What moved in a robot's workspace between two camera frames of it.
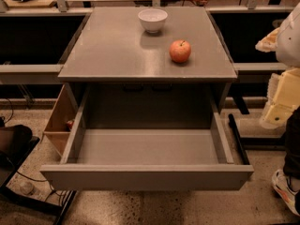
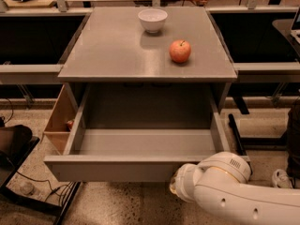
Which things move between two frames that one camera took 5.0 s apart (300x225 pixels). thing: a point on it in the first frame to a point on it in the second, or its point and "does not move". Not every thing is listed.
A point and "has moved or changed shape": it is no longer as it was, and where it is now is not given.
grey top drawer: [145, 159] has moved or changed shape
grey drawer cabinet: [146, 67] does not move
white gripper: [290, 42] to [182, 179]
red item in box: [70, 124] does not move
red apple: [180, 51] does not move
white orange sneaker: [280, 182] does not move
